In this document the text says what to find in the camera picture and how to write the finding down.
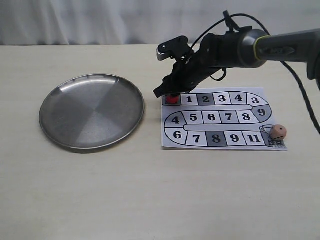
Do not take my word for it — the black cable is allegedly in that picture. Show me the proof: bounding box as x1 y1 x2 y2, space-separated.
189 9 320 136

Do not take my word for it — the paper board game sheet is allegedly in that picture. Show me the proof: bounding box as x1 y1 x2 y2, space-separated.
161 87 287 151

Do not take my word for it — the round stainless steel plate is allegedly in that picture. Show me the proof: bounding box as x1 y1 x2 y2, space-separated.
38 73 146 153

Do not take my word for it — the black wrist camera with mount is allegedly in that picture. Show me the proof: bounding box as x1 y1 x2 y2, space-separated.
156 35 194 62

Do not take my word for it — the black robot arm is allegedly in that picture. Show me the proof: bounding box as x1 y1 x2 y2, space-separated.
153 28 320 98

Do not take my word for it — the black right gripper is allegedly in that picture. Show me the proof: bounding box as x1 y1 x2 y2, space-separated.
153 33 240 98

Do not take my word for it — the white curtain backdrop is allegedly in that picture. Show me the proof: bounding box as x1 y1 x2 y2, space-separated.
0 0 320 46

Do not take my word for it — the wooden die with black pips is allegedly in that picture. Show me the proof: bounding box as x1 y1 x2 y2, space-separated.
269 124 287 141

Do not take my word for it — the red cylinder game piece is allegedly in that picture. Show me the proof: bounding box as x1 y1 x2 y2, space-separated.
165 95 179 105

